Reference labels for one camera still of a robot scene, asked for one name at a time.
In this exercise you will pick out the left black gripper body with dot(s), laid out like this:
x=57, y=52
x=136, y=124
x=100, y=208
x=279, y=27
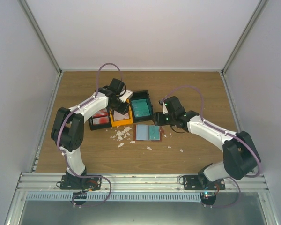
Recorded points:
x=117, y=107

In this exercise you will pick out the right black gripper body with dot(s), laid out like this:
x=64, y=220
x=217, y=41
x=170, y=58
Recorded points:
x=164, y=122

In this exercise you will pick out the teal white credit card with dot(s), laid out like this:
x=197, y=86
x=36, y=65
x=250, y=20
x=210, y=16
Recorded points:
x=154, y=133

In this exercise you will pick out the yellow card bin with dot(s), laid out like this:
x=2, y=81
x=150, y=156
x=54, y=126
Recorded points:
x=121, y=122

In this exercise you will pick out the black card bin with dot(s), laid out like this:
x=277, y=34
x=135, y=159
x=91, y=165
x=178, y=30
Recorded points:
x=101, y=126
x=144, y=94

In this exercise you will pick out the brown leather card holder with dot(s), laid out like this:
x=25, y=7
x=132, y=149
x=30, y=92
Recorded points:
x=140, y=133

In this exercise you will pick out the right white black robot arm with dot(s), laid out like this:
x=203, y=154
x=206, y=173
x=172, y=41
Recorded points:
x=240, y=155

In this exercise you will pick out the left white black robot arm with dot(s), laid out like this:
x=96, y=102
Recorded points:
x=68, y=127

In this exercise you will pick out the white pink card stack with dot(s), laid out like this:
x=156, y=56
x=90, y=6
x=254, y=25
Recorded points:
x=118, y=116

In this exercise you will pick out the red white card stack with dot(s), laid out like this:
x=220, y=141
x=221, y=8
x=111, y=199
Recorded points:
x=100, y=117

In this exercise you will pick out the teal card stack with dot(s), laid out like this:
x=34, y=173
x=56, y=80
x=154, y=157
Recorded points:
x=140, y=108

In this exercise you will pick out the white debris pile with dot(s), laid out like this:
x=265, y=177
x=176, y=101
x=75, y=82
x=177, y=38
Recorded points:
x=120, y=135

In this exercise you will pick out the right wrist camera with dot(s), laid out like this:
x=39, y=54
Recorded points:
x=163, y=104

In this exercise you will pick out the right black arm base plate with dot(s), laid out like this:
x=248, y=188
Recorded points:
x=195, y=182

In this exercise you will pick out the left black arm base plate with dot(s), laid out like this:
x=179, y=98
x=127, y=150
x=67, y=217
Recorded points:
x=70, y=182

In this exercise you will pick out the aluminium mounting rail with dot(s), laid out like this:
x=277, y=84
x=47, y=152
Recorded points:
x=121, y=182

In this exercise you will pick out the grey slotted cable duct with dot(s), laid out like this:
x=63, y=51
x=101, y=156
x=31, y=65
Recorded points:
x=116, y=196

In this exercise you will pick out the left aluminium frame post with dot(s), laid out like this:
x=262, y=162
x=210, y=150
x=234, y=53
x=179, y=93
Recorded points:
x=31, y=18

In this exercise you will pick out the aluminium frame post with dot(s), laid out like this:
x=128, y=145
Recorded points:
x=248, y=28
x=31, y=18

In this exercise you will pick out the right aluminium frame post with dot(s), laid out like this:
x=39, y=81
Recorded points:
x=248, y=28

